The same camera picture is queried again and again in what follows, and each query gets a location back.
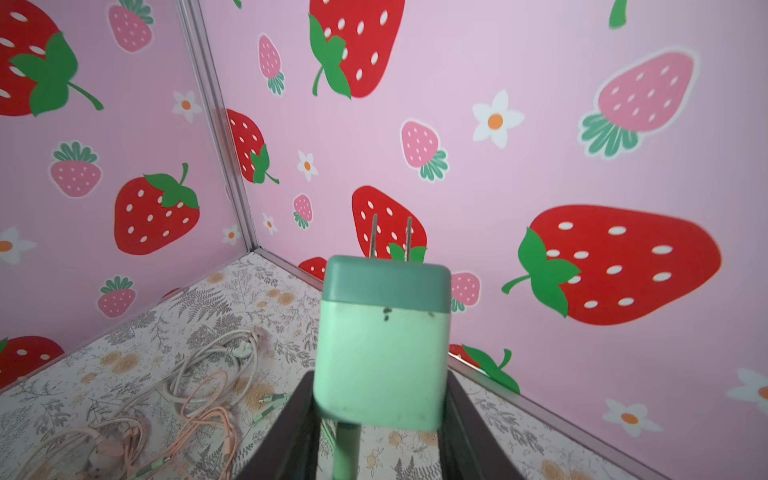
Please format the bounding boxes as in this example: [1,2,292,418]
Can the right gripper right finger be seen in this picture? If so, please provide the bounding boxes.
[438,372,525,480]

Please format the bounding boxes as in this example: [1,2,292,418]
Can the green plug adapter front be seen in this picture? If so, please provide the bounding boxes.
[313,214,454,480]

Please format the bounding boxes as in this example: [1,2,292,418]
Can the white power strip cord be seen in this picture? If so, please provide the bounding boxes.
[17,326,271,480]

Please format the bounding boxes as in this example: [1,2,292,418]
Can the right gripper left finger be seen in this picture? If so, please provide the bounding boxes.
[236,371,321,480]

